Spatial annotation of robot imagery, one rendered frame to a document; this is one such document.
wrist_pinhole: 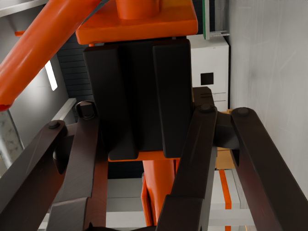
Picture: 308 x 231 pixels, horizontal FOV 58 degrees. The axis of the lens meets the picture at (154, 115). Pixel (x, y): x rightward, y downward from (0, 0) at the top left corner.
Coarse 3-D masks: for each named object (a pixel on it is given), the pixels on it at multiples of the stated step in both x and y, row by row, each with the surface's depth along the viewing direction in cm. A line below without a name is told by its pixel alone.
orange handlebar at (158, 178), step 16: (128, 0) 13; (144, 0) 13; (128, 16) 14; (144, 16) 14; (144, 160) 19; (160, 160) 19; (176, 160) 24; (144, 176) 22; (160, 176) 19; (144, 192) 21; (160, 192) 20; (144, 208) 21; (160, 208) 21
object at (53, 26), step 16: (64, 0) 16; (80, 0) 15; (96, 0) 16; (48, 16) 16; (64, 16) 16; (80, 16) 16; (32, 32) 17; (48, 32) 16; (64, 32) 17; (16, 48) 18; (32, 48) 17; (48, 48) 17; (0, 64) 19; (16, 64) 18; (32, 64) 18; (0, 80) 18; (16, 80) 18; (0, 96) 19; (16, 96) 20
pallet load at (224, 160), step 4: (224, 112) 738; (228, 112) 731; (220, 148) 688; (224, 148) 688; (220, 152) 693; (224, 152) 692; (228, 152) 691; (220, 156) 699; (224, 156) 698; (228, 156) 698; (216, 160) 711; (220, 160) 706; (224, 160) 705; (228, 160) 704; (232, 160) 704; (216, 164) 716; (220, 164) 712; (224, 164) 711; (228, 164) 710; (232, 164) 710; (220, 168) 718; (224, 168) 718; (228, 168) 717
